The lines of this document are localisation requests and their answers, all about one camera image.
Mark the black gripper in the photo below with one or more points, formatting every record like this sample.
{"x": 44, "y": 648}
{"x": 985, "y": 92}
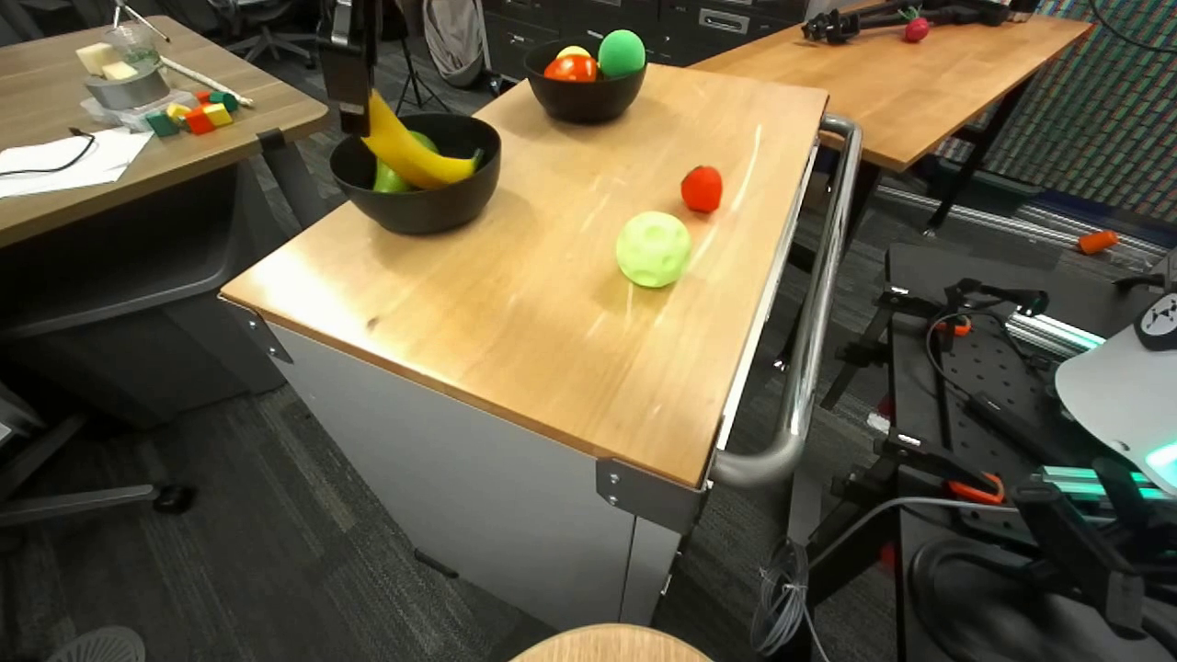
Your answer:
{"x": 350, "y": 40}

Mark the yellow toy banana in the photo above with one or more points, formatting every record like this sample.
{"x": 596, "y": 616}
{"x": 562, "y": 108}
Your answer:
{"x": 410, "y": 160}

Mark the red toy apple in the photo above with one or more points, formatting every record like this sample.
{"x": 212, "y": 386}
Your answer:
{"x": 572, "y": 70}

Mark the bright green ball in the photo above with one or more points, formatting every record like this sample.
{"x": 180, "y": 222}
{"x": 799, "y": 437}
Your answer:
{"x": 624, "y": 54}

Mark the pale green round fruit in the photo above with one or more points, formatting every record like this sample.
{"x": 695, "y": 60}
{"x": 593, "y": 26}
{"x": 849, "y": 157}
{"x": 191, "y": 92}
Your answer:
{"x": 652, "y": 253}

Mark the small red ball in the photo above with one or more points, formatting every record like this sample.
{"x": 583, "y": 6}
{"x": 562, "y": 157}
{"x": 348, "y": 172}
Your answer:
{"x": 702, "y": 190}

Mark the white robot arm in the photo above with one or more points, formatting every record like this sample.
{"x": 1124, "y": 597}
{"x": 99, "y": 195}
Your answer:
{"x": 1109, "y": 393}

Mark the black bowl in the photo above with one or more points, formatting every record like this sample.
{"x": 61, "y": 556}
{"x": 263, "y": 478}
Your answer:
{"x": 587, "y": 103}
{"x": 428, "y": 216}

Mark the black office chair base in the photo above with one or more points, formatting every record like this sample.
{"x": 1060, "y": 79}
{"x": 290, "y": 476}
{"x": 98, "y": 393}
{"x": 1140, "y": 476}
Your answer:
{"x": 263, "y": 40}

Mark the yellow toy block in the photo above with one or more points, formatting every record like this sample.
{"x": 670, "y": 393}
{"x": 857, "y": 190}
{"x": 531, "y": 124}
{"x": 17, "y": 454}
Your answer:
{"x": 217, "y": 114}

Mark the white plastic rod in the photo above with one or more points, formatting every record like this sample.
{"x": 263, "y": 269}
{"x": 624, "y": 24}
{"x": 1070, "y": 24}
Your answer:
{"x": 208, "y": 84}

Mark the red toy block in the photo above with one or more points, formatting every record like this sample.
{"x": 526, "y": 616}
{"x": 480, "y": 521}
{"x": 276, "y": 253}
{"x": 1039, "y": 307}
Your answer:
{"x": 195, "y": 124}

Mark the green toy block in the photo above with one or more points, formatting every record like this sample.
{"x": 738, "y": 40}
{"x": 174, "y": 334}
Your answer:
{"x": 159, "y": 124}

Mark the yellow ball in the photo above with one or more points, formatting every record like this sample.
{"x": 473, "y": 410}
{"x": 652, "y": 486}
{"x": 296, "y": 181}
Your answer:
{"x": 572, "y": 54}

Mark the clear plastic container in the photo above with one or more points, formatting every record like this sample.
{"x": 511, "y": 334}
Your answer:
{"x": 119, "y": 76}

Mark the white paper sheets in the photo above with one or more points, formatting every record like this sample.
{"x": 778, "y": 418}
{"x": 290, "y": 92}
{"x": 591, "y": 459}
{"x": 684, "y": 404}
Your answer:
{"x": 84, "y": 157}

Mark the wooden office desk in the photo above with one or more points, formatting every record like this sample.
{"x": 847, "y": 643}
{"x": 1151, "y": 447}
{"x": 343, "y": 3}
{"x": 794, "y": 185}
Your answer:
{"x": 905, "y": 86}
{"x": 38, "y": 96}

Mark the white cart with wooden top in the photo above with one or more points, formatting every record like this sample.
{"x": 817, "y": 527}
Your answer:
{"x": 491, "y": 491}

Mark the grey office chair base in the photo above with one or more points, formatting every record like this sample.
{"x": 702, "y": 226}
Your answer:
{"x": 75, "y": 503}

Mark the black clamp tool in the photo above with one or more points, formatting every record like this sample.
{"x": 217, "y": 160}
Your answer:
{"x": 857, "y": 24}

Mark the small red object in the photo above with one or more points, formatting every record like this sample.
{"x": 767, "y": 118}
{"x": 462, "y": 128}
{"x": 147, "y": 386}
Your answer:
{"x": 916, "y": 32}

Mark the round wooden stool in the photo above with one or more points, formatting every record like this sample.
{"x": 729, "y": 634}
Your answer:
{"x": 613, "y": 645}

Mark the silver aluminium bar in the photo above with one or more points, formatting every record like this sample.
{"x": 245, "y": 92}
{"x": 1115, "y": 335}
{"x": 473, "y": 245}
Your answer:
{"x": 1053, "y": 334}

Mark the small orange object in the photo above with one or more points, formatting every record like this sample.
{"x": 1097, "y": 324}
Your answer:
{"x": 1097, "y": 242}

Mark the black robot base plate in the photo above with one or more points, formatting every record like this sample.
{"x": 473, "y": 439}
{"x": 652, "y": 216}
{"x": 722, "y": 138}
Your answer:
{"x": 979, "y": 280}

